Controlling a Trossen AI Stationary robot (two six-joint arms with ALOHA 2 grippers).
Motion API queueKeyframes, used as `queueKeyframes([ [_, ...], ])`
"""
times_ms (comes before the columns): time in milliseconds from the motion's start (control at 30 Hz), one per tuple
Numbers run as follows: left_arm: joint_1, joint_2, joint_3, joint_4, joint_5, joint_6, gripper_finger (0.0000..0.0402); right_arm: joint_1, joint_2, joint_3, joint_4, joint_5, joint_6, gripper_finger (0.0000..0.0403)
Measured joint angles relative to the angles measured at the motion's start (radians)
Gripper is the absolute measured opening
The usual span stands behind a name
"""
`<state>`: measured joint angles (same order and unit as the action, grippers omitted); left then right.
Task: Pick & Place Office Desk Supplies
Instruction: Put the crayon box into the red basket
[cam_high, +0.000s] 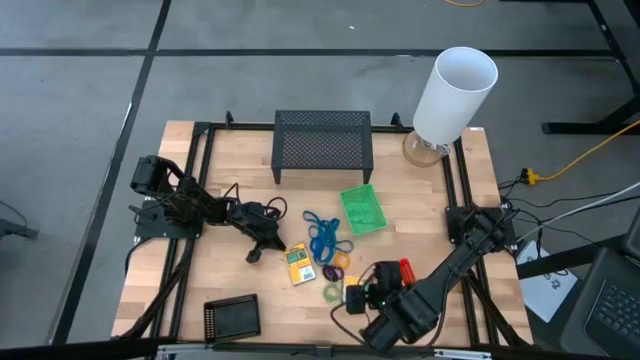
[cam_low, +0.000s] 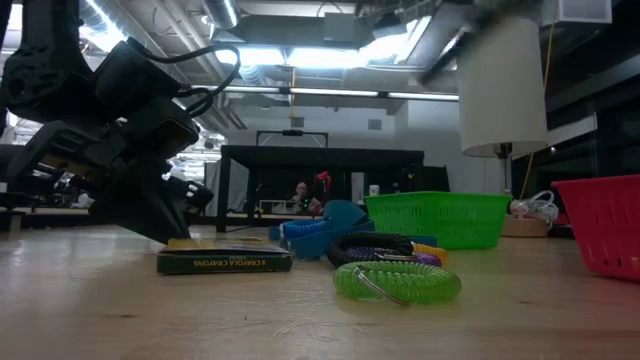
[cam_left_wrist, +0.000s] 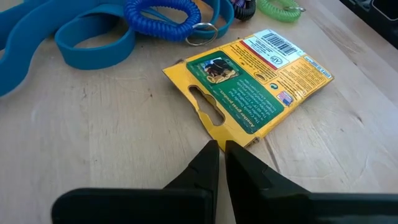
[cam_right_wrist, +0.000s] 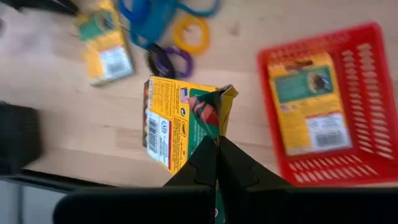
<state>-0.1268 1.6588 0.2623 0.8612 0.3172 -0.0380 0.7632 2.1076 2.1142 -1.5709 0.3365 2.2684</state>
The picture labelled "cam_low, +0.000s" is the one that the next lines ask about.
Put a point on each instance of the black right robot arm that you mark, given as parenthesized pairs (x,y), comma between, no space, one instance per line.
(450,55)

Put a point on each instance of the white cup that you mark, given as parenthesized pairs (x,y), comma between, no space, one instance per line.
(374,191)

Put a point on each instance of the white shade table lamp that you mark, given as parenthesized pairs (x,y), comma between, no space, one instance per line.
(500,85)

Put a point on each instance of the yellow green crayon box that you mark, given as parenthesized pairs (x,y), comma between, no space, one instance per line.
(225,262)

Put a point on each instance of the black background camera stand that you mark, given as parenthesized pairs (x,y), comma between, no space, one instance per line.
(292,132)

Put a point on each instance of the orange coil wristband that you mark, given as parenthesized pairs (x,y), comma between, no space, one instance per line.
(432,250)

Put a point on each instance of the blue coil wristband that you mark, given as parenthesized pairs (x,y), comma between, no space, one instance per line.
(300,230)

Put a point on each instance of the black coil wristband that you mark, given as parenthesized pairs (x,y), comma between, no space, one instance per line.
(370,239)

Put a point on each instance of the green plastic basket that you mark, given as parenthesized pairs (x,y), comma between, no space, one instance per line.
(440,220)

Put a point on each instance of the person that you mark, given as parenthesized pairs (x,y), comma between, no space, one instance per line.
(302,197)

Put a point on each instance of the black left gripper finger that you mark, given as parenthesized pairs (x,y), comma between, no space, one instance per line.
(195,197)
(150,210)

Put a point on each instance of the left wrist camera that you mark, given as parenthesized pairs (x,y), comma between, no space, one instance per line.
(130,75)

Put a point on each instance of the red background object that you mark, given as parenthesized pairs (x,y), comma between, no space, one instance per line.
(324,180)

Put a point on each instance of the white plastic bag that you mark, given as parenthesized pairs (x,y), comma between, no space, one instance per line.
(537,207)

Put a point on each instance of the red plastic basket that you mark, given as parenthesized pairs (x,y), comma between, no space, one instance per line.
(605,225)

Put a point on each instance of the green coil wristband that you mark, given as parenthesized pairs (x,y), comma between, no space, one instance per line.
(425,282)

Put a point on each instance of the purple coil wristband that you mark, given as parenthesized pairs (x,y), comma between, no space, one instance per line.
(425,259)

